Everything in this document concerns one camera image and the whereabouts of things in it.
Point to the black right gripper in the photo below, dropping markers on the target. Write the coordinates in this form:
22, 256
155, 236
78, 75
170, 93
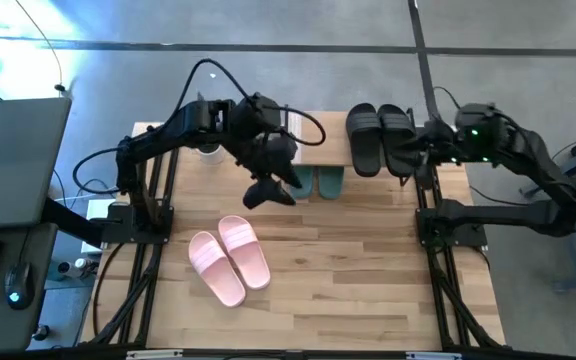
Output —
440, 142

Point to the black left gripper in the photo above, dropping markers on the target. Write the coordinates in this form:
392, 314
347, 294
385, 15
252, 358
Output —
268, 155

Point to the black slide sandal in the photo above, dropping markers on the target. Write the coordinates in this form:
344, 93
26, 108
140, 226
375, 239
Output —
364, 140
395, 125

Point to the pink slide sandal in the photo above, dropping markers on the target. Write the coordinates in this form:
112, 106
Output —
245, 252
216, 270

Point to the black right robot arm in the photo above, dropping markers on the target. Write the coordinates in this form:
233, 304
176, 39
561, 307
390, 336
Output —
518, 215

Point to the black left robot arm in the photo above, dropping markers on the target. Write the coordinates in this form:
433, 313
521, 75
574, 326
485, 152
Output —
168, 137

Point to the green slide sandal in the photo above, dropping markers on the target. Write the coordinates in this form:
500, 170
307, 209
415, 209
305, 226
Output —
330, 182
305, 189

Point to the snake plant in white pot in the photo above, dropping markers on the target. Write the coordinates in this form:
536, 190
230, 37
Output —
211, 156

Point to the white power box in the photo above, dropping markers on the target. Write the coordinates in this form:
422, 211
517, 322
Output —
97, 210

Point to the small white bottle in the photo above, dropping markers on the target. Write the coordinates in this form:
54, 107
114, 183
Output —
85, 264

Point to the black computer mouse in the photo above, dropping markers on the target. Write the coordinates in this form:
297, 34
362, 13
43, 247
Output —
18, 285

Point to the black round knob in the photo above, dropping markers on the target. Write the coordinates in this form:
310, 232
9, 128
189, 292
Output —
41, 332

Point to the black aluminium table frame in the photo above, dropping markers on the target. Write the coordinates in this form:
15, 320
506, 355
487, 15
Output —
427, 195

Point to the wooden shelf black frame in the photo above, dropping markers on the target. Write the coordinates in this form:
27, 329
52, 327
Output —
325, 140

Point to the black desk bracket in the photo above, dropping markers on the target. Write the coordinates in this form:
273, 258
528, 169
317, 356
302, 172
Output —
68, 222

